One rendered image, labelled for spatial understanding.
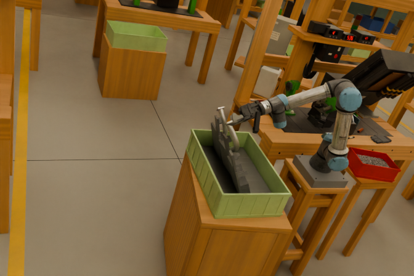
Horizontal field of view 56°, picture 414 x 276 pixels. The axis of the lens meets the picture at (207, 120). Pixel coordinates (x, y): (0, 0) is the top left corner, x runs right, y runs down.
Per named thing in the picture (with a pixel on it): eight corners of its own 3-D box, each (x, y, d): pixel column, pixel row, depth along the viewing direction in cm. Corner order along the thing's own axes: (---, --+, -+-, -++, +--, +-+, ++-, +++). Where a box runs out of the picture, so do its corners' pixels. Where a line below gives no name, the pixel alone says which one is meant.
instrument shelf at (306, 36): (390, 53, 326) (392, 49, 324) (303, 40, 290) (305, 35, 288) (370, 42, 346) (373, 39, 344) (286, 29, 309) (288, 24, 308)
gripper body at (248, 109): (236, 109, 216) (255, 102, 218) (243, 124, 215) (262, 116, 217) (239, 106, 208) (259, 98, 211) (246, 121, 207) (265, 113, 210)
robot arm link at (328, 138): (332, 150, 255) (340, 133, 248) (337, 162, 243) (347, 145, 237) (315, 146, 254) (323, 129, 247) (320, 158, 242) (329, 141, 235)
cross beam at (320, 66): (374, 78, 365) (378, 69, 361) (255, 64, 313) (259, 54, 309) (371, 76, 369) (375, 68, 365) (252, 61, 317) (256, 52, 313)
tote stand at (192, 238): (249, 318, 248) (292, 229, 211) (170, 317, 235) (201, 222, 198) (227, 236, 306) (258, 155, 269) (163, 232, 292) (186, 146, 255)
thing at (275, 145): (413, 160, 335) (422, 146, 328) (265, 159, 274) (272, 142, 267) (401, 151, 346) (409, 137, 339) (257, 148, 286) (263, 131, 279)
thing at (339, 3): (333, 20, 1300) (342, -2, 1265) (349, 28, 1238) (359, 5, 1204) (305, 15, 1245) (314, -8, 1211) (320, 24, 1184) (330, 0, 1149)
